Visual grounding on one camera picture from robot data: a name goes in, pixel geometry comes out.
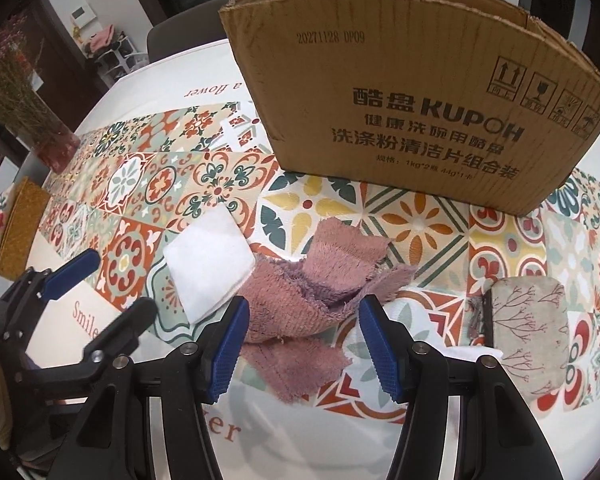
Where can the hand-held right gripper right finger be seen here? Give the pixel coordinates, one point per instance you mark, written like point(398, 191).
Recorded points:
point(380, 355)

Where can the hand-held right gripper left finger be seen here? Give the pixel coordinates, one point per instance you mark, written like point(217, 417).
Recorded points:
point(227, 355)

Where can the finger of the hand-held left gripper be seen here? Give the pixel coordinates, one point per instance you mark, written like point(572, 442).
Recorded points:
point(72, 270)
point(122, 327)

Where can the pink fuzzy cloth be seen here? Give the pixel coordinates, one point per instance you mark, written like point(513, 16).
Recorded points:
point(300, 300)

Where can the brown cardboard box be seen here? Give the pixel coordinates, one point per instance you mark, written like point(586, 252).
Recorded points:
point(405, 85)

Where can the woven yellow tissue box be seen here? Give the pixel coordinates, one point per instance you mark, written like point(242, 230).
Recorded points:
point(22, 225)

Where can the white folded cloth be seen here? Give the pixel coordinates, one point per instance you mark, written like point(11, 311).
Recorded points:
point(205, 260)

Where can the tile-print white tablecloth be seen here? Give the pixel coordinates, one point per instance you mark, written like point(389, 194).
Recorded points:
point(145, 180)

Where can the glass vase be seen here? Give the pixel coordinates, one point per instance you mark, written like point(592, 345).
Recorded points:
point(55, 145)

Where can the grey branch-print pouch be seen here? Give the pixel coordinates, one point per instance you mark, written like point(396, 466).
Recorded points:
point(525, 330)

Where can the dried flower bouquet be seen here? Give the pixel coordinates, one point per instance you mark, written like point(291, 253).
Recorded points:
point(10, 85)

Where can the dark wooden door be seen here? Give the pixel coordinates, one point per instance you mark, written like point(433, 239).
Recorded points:
point(67, 55)

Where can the white storage rack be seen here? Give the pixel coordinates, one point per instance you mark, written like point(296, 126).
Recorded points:
point(117, 57)

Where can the grey dining chair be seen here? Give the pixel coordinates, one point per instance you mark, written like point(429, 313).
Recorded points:
point(180, 40)

